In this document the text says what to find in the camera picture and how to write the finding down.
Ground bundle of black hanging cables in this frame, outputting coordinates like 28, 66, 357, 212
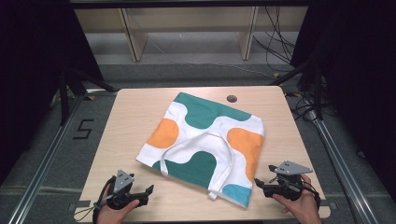
251, 6, 297, 73

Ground aluminium floor rail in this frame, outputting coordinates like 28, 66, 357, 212
306, 109, 380, 224
7, 88, 120, 224

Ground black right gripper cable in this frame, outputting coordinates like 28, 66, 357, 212
298, 179, 322, 210

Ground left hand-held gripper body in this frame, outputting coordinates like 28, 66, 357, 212
106, 169, 149, 211

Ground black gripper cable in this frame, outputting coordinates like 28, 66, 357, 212
74, 175, 117, 222
298, 179, 322, 210

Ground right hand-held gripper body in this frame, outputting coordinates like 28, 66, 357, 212
263, 160, 314, 202

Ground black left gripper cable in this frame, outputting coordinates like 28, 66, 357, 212
74, 175, 117, 222

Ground white green orange tote bag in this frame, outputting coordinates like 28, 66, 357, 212
135, 91, 265, 209

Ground black metal stand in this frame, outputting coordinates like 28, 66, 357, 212
57, 66, 119, 126
268, 58, 325, 121

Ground person's left hand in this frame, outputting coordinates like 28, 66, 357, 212
96, 199, 141, 224

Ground person's right hand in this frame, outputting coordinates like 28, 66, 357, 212
272, 174, 322, 224

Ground black floor cables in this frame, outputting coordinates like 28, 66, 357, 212
285, 89, 339, 123

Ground black curtain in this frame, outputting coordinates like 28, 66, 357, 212
0, 0, 106, 187
290, 0, 396, 194

